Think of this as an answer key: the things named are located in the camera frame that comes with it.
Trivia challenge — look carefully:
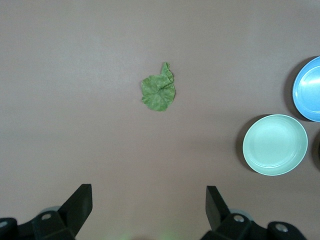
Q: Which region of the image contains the green lettuce leaf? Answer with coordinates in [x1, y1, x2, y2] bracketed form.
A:
[141, 61, 177, 113]

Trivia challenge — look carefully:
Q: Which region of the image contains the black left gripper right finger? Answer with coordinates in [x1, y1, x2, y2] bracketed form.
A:
[205, 185, 309, 240]

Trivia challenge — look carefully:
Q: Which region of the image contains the brown table cover sheet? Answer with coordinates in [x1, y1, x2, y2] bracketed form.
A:
[0, 0, 320, 240]

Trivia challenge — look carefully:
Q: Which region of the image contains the pale green round plate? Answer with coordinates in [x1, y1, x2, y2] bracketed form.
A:
[242, 114, 309, 177]

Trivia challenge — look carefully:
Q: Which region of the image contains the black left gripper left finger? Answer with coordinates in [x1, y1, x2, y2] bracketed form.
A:
[0, 183, 94, 240]

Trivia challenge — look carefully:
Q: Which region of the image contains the blue round plate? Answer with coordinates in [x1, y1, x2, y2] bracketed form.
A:
[292, 55, 320, 123]

